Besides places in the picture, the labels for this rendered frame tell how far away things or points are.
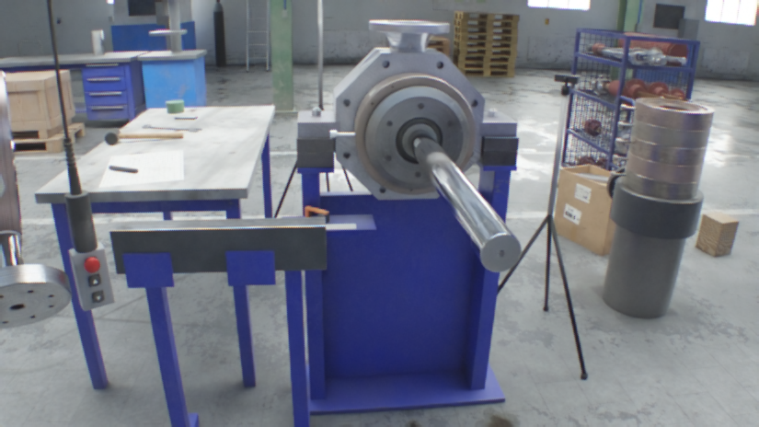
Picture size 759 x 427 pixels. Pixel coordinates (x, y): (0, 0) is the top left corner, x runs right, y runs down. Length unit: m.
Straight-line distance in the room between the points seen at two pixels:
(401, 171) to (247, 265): 0.53
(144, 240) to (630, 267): 2.27
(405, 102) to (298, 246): 0.51
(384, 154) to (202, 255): 0.60
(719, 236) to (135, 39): 10.97
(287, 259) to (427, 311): 0.78
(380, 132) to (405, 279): 0.71
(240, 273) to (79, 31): 13.06
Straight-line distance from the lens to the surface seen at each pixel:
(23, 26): 15.10
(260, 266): 1.63
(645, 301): 3.06
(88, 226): 1.15
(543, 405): 2.36
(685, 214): 2.88
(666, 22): 13.97
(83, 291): 1.20
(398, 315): 2.22
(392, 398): 2.27
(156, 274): 1.70
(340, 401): 2.25
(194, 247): 1.64
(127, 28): 12.42
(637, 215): 2.85
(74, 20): 14.52
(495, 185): 1.92
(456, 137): 1.68
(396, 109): 1.62
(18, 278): 1.07
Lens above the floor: 1.48
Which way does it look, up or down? 22 degrees down
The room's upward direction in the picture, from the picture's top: 1 degrees clockwise
